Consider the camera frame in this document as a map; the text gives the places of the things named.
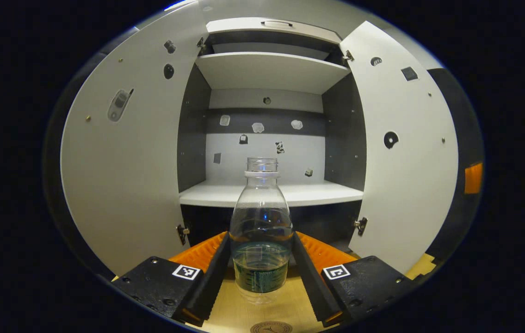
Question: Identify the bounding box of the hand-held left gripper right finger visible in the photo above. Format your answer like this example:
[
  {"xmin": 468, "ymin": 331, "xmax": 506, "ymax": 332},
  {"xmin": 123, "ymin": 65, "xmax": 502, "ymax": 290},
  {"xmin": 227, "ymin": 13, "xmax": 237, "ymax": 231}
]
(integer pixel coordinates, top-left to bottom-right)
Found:
[{"xmin": 291, "ymin": 231, "xmax": 422, "ymax": 328}]

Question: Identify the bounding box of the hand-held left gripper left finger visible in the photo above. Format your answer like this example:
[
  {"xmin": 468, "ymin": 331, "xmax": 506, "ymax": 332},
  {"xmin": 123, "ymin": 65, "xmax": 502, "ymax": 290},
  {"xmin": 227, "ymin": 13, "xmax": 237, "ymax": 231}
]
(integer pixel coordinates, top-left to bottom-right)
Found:
[{"xmin": 112, "ymin": 231, "xmax": 231, "ymax": 327}]

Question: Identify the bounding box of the white cabinet door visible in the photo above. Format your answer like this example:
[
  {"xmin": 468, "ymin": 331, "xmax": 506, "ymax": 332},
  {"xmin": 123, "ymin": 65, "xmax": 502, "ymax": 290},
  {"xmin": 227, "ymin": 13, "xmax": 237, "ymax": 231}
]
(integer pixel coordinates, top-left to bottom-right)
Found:
[
  {"xmin": 60, "ymin": 23, "xmax": 207, "ymax": 278},
  {"xmin": 339, "ymin": 21, "xmax": 459, "ymax": 274}
]

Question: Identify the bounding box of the clear plastic bottle green label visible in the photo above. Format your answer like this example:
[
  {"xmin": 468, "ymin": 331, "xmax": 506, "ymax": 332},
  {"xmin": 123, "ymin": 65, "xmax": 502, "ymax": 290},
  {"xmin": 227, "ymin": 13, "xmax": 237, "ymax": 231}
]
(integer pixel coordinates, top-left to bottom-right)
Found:
[{"xmin": 229, "ymin": 157, "xmax": 294, "ymax": 305}]

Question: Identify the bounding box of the white and grey cabinet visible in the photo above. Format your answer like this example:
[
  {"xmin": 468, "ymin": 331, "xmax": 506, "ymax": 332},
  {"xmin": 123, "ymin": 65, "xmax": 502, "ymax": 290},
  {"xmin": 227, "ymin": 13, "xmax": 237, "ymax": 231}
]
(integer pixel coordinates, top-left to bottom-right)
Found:
[{"xmin": 177, "ymin": 18, "xmax": 368, "ymax": 253}]

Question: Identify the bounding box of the white cabinet shelf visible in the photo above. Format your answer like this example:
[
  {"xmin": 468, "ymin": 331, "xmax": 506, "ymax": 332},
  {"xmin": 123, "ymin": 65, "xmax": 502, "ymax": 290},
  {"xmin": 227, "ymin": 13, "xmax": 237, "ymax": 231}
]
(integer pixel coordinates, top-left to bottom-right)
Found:
[{"xmin": 195, "ymin": 52, "xmax": 352, "ymax": 95}]

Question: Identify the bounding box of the white cabinet drawer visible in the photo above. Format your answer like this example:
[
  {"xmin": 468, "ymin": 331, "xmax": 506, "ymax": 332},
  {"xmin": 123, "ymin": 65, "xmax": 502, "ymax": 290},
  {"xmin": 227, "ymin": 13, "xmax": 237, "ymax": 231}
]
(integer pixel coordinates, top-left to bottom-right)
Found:
[{"xmin": 206, "ymin": 18, "xmax": 342, "ymax": 45}]

